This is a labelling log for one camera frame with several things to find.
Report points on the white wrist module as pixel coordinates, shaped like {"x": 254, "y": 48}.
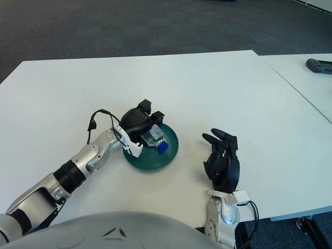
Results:
{"x": 133, "y": 149}
{"x": 241, "y": 197}

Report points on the clear bottle with blue cap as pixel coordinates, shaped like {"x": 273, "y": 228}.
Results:
{"x": 155, "y": 136}

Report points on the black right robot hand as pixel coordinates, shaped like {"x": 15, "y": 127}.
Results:
{"x": 228, "y": 171}

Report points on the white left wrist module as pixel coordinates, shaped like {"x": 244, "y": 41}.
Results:
{"x": 133, "y": 149}

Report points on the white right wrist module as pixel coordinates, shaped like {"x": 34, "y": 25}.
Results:
{"x": 241, "y": 197}

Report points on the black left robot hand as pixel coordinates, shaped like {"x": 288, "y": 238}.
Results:
{"x": 135, "y": 122}

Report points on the black table leg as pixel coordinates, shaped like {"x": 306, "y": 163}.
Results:
{"x": 242, "y": 236}

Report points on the grey robot torso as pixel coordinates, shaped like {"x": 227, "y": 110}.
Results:
{"x": 155, "y": 233}

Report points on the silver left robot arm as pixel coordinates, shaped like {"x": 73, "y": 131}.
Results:
{"x": 77, "y": 163}

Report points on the grey handheld controller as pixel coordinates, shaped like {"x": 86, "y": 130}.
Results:
{"x": 317, "y": 65}

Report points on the black table foot with caster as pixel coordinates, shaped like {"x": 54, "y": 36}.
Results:
{"x": 316, "y": 233}

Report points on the green round plate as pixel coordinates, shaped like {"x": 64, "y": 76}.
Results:
{"x": 155, "y": 162}

